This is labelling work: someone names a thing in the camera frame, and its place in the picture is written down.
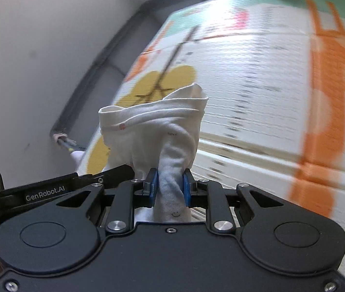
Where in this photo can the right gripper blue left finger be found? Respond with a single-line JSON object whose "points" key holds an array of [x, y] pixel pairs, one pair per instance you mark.
{"points": [[129, 195]]}

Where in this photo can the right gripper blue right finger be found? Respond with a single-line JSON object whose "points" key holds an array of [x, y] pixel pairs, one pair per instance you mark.
{"points": [[210, 196]]}

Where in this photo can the white baby garment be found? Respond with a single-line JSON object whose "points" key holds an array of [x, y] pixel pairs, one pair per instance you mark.
{"points": [[163, 135]]}

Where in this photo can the colourful foam play mat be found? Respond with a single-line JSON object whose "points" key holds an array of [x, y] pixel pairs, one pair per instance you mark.
{"points": [[274, 73]]}

